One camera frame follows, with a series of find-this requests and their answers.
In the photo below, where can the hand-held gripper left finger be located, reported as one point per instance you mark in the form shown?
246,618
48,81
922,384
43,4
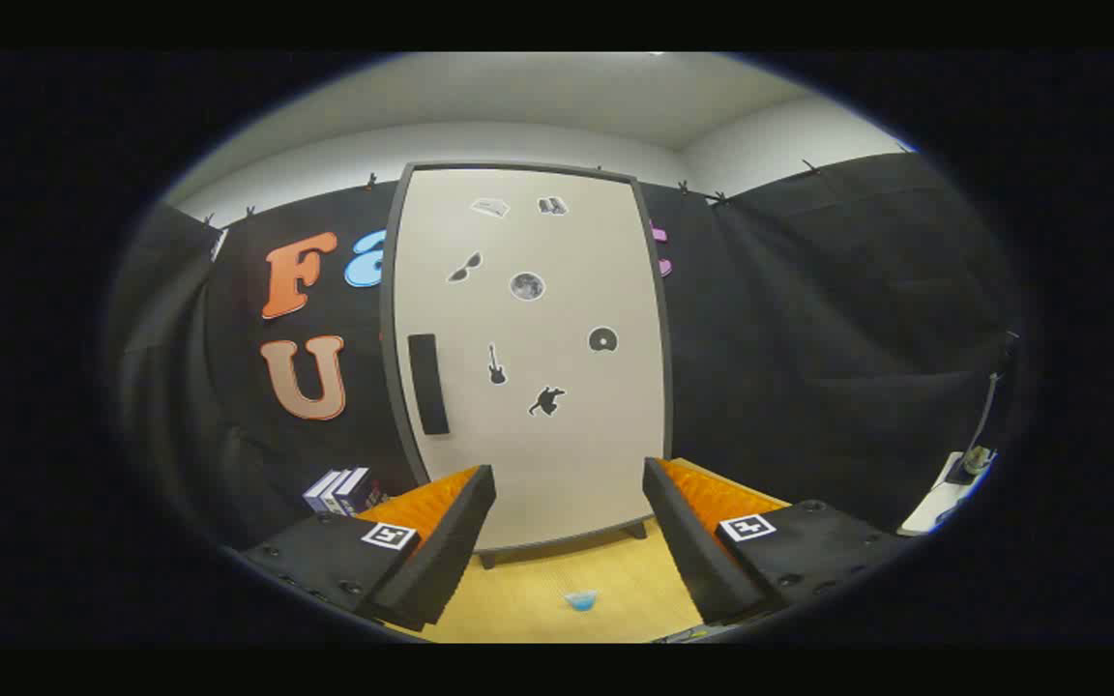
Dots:
451,551

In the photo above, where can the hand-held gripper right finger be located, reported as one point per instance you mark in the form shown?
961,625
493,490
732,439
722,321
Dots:
688,551

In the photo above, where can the blue and white tube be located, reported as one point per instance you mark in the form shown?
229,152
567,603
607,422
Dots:
580,600

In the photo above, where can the white cabinet door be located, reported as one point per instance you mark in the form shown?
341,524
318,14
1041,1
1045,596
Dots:
538,464

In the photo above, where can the grey cabinet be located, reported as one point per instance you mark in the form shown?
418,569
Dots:
387,329

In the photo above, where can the white side desk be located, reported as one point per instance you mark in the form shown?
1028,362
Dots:
934,503

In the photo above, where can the small glass jar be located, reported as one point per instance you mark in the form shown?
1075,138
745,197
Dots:
978,460

